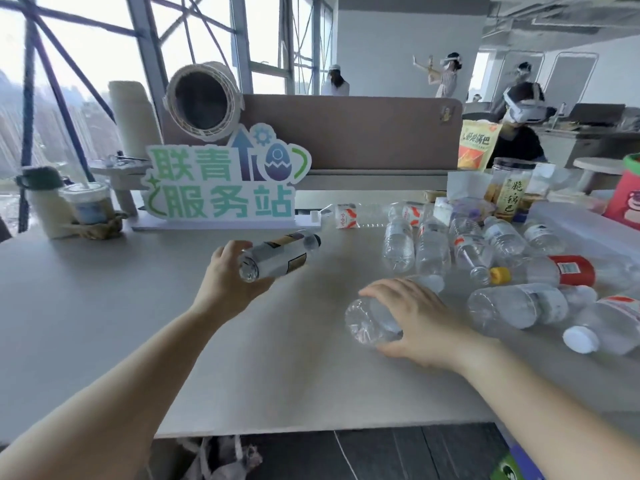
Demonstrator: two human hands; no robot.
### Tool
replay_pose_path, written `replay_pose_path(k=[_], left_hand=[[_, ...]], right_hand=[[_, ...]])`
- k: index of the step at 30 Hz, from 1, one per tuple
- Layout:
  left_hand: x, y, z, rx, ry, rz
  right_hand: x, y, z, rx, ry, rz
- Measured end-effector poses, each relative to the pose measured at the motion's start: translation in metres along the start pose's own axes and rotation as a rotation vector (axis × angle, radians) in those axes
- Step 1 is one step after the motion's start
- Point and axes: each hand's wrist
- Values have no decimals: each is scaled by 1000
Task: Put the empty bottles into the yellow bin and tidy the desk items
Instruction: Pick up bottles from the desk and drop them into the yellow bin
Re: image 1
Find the person's right hand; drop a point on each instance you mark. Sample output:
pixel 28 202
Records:
pixel 430 329

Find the person's left hand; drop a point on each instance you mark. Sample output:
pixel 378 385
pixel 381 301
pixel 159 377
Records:
pixel 220 289

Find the clear unlabelled plastic bottle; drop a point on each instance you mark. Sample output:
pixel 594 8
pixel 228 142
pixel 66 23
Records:
pixel 370 322

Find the black gold label plastic bottle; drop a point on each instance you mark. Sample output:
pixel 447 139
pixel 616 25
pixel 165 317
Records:
pixel 280 257

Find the pile of clear bottles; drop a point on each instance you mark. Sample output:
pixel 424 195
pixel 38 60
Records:
pixel 515 307

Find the yellow cap plastic bottle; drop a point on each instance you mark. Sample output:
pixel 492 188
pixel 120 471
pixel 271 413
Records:
pixel 570 269

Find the person's left forearm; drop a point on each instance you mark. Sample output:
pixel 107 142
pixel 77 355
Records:
pixel 100 409

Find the person's right forearm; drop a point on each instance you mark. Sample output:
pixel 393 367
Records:
pixel 550 419

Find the green white standing sign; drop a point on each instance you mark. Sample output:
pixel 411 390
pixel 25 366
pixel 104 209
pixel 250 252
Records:
pixel 200 167

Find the purple print tissue box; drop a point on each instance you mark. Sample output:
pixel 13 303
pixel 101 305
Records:
pixel 465 207

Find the brown paper cup holder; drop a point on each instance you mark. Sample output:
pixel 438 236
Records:
pixel 100 230

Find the milk tea cup with straw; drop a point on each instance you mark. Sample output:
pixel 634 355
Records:
pixel 92 207

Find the white round stand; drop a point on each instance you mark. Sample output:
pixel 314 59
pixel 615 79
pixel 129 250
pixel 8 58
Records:
pixel 120 174

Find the clear snack bag yellow label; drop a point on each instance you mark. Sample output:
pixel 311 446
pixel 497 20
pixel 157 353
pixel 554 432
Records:
pixel 510 194

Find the blue green cartoon box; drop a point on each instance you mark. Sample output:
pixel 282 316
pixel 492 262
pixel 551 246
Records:
pixel 520 464

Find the white geometric handbag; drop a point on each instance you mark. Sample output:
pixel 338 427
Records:
pixel 220 459

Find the clear plastic storage box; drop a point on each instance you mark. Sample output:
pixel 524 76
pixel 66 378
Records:
pixel 575 224

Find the cream thermos with green lid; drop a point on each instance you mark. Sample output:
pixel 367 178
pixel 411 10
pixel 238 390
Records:
pixel 47 209

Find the clear plastic food bag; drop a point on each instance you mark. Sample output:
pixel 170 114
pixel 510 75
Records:
pixel 545 177

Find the tall cream cylinder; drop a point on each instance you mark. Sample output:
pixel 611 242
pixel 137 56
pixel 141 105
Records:
pixel 132 119

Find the red bear print bucket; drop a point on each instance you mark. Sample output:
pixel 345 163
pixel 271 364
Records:
pixel 625 199

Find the white vr headset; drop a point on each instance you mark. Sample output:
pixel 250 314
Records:
pixel 527 110
pixel 450 59

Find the black laptop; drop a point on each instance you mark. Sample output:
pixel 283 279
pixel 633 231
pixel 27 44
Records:
pixel 597 113

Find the dark metal window frame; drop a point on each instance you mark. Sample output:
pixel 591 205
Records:
pixel 145 59

